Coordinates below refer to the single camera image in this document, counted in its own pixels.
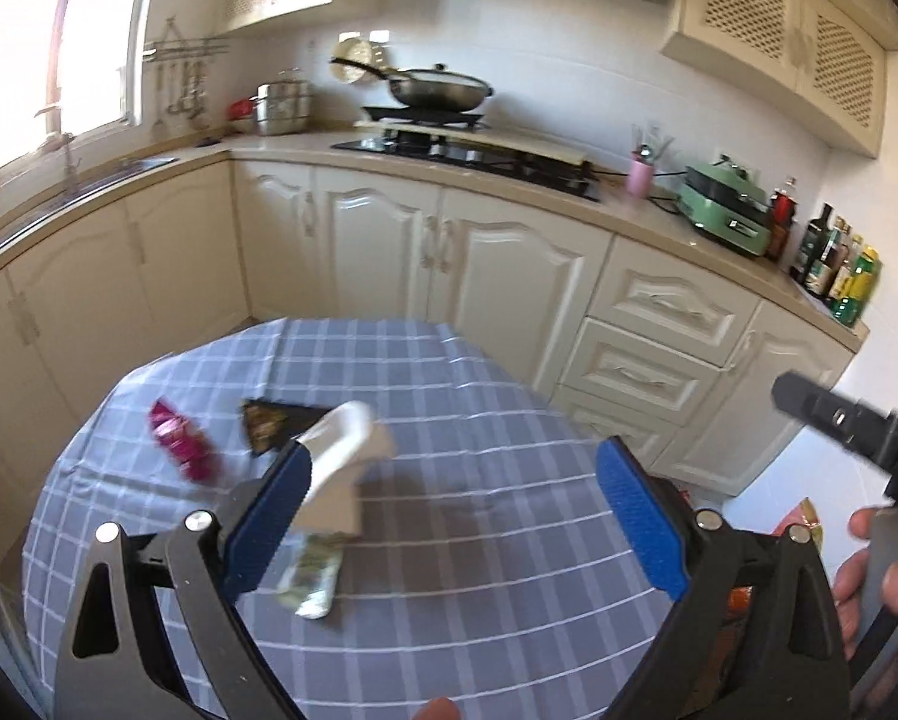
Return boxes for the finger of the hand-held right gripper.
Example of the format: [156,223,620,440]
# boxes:
[770,371,898,467]

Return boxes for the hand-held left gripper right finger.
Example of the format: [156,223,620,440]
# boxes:
[594,435,852,720]

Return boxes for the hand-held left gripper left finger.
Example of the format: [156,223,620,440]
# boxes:
[55,436,315,720]

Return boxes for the green silver snack packet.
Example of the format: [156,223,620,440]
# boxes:
[277,532,346,620]

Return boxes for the dark snack packet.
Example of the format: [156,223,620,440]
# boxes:
[240,399,334,459]

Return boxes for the orange plastic bag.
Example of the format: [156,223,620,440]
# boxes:
[774,499,825,550]

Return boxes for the pink snack packet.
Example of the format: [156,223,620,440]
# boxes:
[147,399,222,482]

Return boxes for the green yellow bottle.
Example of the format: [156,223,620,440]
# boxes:
[831,246,882,328]

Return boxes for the small brown glass bottle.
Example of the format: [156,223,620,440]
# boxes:
[807,219,864,299]

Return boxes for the dark green oil bottle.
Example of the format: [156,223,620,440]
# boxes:
[791,202,834,287]

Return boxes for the blue checkered tablecloth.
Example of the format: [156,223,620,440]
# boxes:
[21,317,720,720]

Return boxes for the red sauce bottle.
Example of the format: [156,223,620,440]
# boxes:
[767,178,799,263]

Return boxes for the green electric grill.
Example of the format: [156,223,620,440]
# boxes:
[677,157,774,257]

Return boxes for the pink utensil cup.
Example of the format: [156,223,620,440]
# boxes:
[626,150,657,198]

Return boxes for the cream kitchen base cabinets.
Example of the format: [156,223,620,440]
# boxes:
[0,154,866,500]

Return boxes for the steel kitchen sink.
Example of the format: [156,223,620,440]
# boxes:
[0,156,180,271]

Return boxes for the black gas hob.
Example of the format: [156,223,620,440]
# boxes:
[331,131,602,203]

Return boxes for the steel steamer pot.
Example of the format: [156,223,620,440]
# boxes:
[251,69,317,137]

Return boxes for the steel faucet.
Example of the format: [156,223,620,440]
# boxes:
[35,105,84,197]

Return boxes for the black portable burner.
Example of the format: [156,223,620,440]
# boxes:
[362,105,489,130]

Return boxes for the hanging utensil rack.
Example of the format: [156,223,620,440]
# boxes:
[144,17,230,130]

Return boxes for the black wok with lid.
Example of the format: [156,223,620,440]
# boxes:
[331,56,495,113]

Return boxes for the kitchen window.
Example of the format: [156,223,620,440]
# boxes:
[0,0,159,182]

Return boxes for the black power cable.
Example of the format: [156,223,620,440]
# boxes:
[597,169,684,217]

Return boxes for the cream lattice wall cabinet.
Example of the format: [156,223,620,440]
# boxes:
[659,0,898,160]

